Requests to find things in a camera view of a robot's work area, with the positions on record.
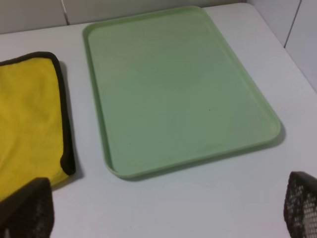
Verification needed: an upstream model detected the light green plastic tray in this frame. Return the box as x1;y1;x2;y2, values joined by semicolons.
83;6;281;179

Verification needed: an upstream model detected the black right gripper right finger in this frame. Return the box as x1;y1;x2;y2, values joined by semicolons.
283;172;317;238

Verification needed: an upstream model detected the yellow towel with black trim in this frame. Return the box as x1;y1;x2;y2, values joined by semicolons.
0;52;76;199

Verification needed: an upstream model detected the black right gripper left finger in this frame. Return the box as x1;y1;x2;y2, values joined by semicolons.
0;178;54;238

